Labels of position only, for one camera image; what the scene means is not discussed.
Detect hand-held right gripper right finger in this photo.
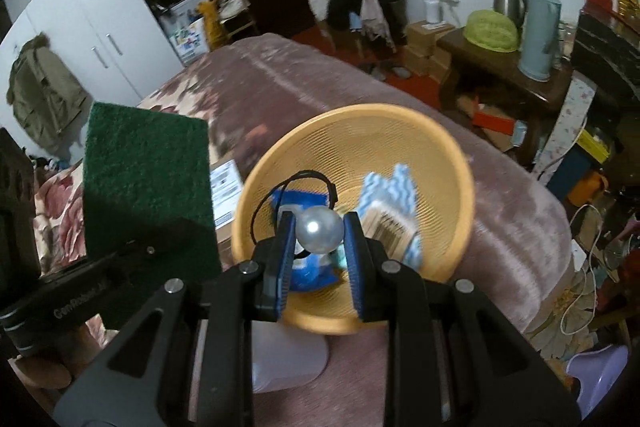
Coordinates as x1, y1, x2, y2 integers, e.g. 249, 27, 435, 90
342, 212, 583, 427

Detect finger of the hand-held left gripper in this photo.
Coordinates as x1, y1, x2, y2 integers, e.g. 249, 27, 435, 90
119, 217, 221, 282

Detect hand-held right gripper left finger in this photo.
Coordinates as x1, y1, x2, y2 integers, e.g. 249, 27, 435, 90
52, 211, 297, 427

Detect black hair tie with pearl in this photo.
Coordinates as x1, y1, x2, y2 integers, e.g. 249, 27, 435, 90
248, 170, 347, 258

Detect pack of cotton swabs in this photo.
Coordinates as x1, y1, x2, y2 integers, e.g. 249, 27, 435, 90
357, 199, 418, 258

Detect blue white striped fluffy cloth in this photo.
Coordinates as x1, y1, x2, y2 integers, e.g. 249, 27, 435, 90
357, 163, 426, 270

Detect green scouring pad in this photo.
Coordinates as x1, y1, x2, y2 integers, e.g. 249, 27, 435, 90
82, 102, 223, 330

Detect yellow plastic mesh basket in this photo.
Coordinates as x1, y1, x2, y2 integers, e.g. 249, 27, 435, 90
231, 103, 476, 335

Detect person's left hand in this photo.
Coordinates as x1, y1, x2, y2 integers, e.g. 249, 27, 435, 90
7, 327, 108, 390

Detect brown cardboard box white label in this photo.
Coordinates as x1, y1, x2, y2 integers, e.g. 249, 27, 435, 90
209, 159, 244, 263

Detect white lidded plastic jar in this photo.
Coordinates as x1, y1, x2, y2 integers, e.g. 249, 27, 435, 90
251, 321, 331, 394

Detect grey slippers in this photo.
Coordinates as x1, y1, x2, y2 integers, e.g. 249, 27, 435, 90
357, 61, 413, 82

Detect red flat box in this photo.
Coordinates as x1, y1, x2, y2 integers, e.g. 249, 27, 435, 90
472, 107, 516, 135

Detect olive green jacket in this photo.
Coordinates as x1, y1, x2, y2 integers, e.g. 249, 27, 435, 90
6, 33, 93, 152

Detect white mini fridge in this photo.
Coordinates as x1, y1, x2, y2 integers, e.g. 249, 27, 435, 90
159, 0, 211, 68

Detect stack of small cardboard boxes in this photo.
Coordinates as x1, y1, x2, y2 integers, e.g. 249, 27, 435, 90
402, 21, 456, 85

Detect dark wooden side table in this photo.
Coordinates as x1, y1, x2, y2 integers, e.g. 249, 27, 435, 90
436, 27, 576, 158

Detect wooden chair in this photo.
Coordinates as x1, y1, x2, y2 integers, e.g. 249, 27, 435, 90
215, 0, 261, 42

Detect orange plastic container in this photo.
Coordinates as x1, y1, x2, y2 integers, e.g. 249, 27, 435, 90
567, 172, 608, 205

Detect white wardrobe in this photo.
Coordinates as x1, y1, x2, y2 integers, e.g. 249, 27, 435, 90
0, 0, 183, 108

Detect floral patterned panel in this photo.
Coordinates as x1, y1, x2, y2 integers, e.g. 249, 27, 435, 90
532, 72, 596, 180

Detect green mesh dome cover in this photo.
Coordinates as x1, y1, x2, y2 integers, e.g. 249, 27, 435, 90
462, 9, 521, 54

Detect purple plastic stool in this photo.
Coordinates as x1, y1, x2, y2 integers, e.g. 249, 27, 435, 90
567, 344, 628, 408

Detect grey green thermos flask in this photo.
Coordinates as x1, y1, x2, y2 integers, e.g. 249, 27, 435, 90
517, 0, 563, 82

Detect stainless steel kettle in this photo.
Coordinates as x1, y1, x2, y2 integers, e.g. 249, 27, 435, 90
492, 0, 529, 30

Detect dark marbled cabinet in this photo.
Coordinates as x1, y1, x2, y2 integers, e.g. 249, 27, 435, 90
570, 2, 640, 108

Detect white cable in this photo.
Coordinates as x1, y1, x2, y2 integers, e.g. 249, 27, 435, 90
560, 202, 608, 335

